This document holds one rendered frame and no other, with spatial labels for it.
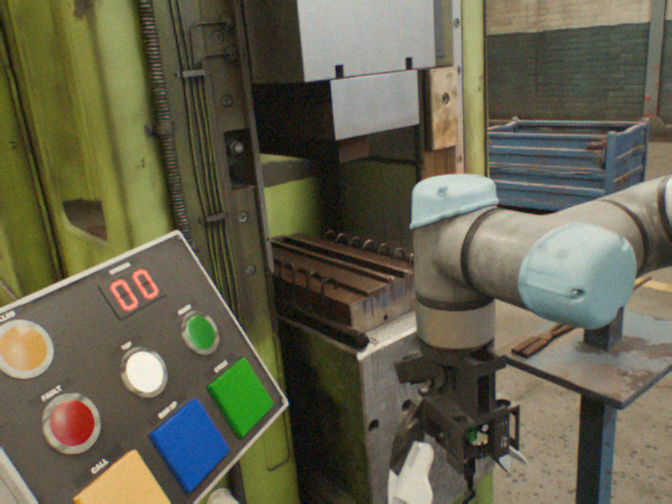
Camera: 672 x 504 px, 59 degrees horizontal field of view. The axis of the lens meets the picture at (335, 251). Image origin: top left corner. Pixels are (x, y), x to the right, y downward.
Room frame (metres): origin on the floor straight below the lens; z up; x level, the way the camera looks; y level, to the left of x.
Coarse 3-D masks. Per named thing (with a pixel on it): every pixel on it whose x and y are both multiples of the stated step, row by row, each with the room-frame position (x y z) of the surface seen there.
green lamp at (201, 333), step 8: (192, 320) 0.68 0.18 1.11; (200, 320) 0.69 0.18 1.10; (192, 328) 0.67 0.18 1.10; (200, 328) 0.68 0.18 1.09; (208, 328) 0.69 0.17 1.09; (192, 336) 0.67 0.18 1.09; (200, 336) 0.67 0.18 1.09; (208, 336) 0.68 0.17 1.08; (200, 344) 0.67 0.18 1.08; (208, 344) 0.67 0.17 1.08
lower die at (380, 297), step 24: (312, 240) 1.35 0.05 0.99; (288, 264) 1.20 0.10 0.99; (312, 264) 1.18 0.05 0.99; (336, 264) 1.16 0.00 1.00; (384, 264) 1.12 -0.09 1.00; (408, 264) 1.13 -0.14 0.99; (288, 288) 1.13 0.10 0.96; (312, 288) 1.07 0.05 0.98; (336, 288) 1.06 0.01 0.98; (360, 288) 1.03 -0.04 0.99; (384, 288) 1.03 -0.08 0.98; (408, 288) 1.07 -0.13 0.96; (336, 312) 1.01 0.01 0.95; (360, 312) 0.99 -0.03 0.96; (384, 312) 1.03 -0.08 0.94
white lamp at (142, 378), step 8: (144, 352) 0.61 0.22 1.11; (136, 360) 0.59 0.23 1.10; (144, 360) 0.60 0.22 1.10; (152, 360) 0.61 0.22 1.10; (128, 368) 0.58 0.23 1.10; (136, 368) 0.58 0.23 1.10; (144, 368) 0.59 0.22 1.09; (152, 368) 0.60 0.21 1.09; (160, 368) 0.61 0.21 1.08; (136, 376) 0.58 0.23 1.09; (144, 376) 0.58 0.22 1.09; (152, 376) 0.59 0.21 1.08; (160, 376) 0.60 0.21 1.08; (136, 384) 0.57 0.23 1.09; (144, 384) 0.58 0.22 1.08; (152, 384) 0.58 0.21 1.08
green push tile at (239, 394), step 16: (240, 368) 0.68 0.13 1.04; (208, 384) 0.64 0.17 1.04; (224, 384) 0.65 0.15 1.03; (240, 384) 0.66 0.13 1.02; (256, 384) 0.68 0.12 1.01; (224, 400) 0.63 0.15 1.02; (240, 400) 0.65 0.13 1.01; (256, 400) 0.66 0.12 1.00; (224, 416) 0.62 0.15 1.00; (240, 416) 0.63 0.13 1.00; (256, 416) 0.65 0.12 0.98; (240, 432) 0.62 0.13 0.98
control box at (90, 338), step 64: (128, 256) 0.68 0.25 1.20; (192, 256) 0.76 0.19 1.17; (0, 320) 0.53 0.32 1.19; (64, 320) 0.57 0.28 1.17; (128, 320) 0.62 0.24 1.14; (0, 384) 0.49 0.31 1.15; (64, 384) 0.52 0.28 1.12; (128, 384) 0.57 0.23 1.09; (192, 384) 0.62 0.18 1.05; (0, 448) 0.45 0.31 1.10; (64, 448) 0.48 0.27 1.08; (128, 448) 0.52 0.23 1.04
